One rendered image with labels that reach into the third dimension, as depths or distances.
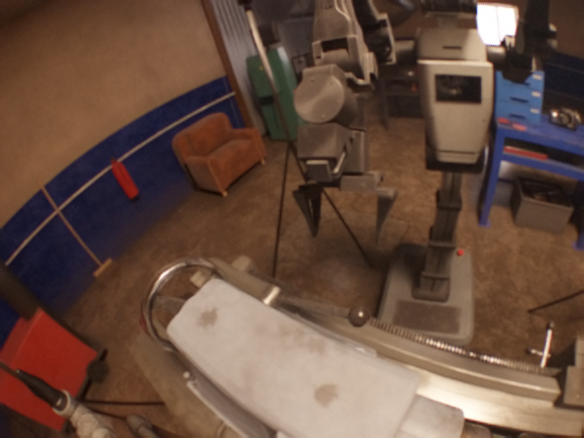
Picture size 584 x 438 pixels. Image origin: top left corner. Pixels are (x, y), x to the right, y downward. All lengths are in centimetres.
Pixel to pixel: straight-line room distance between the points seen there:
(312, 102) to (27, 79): 334
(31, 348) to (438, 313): 261
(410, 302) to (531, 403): 91
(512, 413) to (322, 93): 74
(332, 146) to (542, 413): 75
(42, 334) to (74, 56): 285
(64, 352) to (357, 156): 228
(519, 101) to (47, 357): 378
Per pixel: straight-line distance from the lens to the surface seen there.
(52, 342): 226
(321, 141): 26
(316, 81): 28
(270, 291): 52
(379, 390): 31
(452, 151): 85
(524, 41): 75
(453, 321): 139
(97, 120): 337
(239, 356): 36
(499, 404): 71
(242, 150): 335
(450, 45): 85
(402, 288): 145
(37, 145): 332
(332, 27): 38
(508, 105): 203
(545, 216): 243
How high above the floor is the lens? 147
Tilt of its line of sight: 37 degrees down
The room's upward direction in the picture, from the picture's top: 19 degrees counter-clockwise
